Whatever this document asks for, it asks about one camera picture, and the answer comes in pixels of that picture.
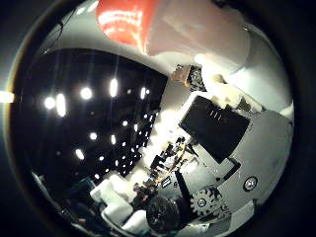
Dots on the white spray bottle orange head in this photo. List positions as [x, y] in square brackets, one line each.
[184, 26]

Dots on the brown wooden box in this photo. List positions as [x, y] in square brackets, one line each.
[181, 75]

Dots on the small white foam block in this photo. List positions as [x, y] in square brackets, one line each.
[136, 222]

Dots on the large white foam block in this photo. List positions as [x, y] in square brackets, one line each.
[113, 200]

